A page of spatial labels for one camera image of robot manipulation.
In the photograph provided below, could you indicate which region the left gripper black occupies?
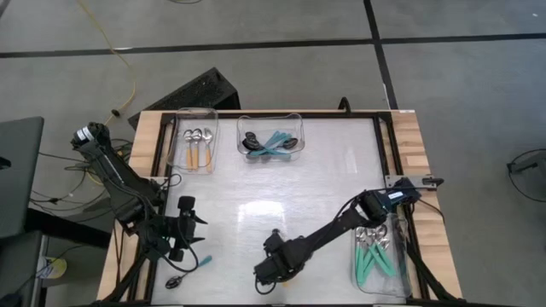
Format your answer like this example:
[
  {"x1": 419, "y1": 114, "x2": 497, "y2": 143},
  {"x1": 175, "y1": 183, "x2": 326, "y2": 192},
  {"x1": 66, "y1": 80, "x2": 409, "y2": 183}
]
[{"x1": 144, "y1": 196, "x2": 209, "y2": 262}]

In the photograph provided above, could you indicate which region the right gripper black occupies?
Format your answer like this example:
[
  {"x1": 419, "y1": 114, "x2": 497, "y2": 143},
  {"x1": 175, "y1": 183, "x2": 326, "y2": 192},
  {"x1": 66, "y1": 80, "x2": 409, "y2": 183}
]
[{"x1": 253, "y1": 229, "x2": 308, "y2": 285}]

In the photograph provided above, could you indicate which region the narrow clear plastic bin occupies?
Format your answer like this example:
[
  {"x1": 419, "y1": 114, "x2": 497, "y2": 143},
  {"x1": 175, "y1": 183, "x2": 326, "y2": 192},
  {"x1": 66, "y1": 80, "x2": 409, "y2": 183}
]
[{"x1": 167, "y1": 107, "x2": 220, "y2": 174}]

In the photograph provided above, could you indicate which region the large clear plastic bin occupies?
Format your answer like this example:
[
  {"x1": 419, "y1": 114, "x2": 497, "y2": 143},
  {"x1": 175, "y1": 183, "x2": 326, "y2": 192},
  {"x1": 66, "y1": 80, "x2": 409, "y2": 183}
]
[{"x1": 350, "y1": 211, "x2": 413, "y2": 298}]

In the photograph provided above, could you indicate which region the wide clear plastic bin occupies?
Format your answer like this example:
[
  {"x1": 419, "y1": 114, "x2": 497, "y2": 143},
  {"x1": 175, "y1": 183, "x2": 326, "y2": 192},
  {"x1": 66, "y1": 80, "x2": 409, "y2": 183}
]
[{"x1": 236, "y1": 113, "x2": 306, "y2": 165}]

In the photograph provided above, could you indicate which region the yellow and white roll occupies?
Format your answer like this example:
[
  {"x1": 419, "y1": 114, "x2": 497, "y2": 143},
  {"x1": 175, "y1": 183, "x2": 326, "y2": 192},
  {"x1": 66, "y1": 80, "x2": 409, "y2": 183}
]
[{"x1": 36, "y1": 255, "x2": 68, "y2": 281}]

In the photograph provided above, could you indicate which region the dark grey desk top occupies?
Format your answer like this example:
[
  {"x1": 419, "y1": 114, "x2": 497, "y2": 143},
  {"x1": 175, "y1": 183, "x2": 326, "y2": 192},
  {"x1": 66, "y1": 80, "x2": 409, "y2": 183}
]
[{"x1": 0, "y1": 115, "x2": 46, "y2": 240}]

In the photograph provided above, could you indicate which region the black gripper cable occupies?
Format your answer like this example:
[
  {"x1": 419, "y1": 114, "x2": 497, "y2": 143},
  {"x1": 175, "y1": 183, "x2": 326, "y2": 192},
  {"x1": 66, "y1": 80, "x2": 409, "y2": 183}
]
[{"x1": 160, "y1": 212, "x2": 201, "y2": 274}]

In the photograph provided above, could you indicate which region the grey metal bracket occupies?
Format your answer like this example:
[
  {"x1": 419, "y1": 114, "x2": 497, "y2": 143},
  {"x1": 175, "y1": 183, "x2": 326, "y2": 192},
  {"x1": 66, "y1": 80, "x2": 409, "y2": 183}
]
[{"x1": 383, "y1": 173, "x2": 444, "y2": 189}]

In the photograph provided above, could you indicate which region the black table frame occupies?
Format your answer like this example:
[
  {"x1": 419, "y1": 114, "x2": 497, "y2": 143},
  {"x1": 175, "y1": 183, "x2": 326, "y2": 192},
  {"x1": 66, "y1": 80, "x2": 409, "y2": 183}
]
[{"x1": 102, "y1": 109, "x2": 460, "y2": 307}]

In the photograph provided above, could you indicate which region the yellow cable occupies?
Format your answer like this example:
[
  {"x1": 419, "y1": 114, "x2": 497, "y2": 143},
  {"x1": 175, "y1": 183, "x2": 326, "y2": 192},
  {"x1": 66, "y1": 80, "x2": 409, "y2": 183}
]
[{"x1": 75, "y1": 0, "x2": 138, "y2": 125}]

